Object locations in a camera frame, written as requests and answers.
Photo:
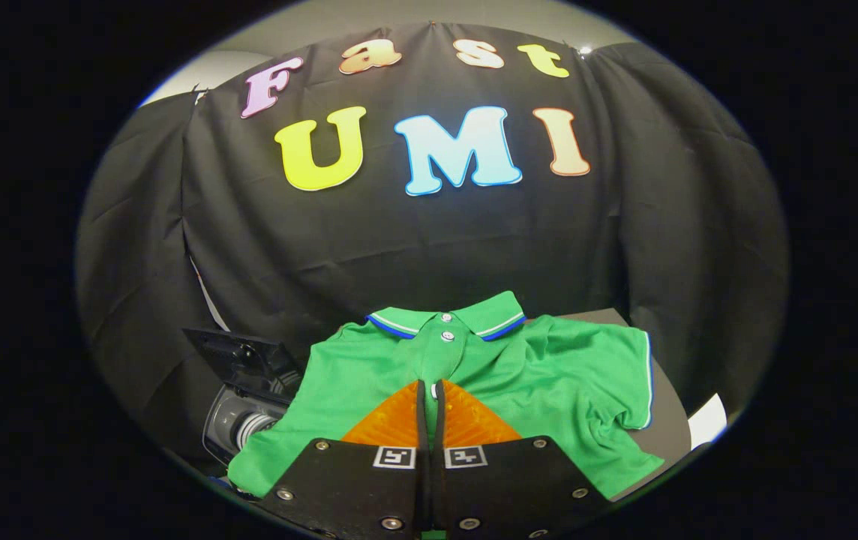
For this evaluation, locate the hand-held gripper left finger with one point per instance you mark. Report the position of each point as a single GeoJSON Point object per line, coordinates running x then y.
{"type": "Point", "coordinates": [354, 487]}

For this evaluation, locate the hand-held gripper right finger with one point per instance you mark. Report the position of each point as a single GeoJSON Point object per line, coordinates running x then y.
{"type": "Point", "coordinates": [511, 487]}

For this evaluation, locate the green polo shirt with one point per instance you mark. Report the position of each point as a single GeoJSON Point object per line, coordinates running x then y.
{"type": "Point", "coordinates": [556, 382]}

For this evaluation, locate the beige cabinet with dark top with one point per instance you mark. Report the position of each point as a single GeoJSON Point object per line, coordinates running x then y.
{"type": "Point", "coordinates": [669, 420]}

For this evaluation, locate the white paper sheet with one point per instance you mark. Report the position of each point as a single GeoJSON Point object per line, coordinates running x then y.
{"type": "Point", "coordinates": [708, 421]}

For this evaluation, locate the black backdrop cloth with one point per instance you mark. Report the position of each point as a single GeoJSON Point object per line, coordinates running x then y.
{"type": "Point", "coordinates": [436, 240]}

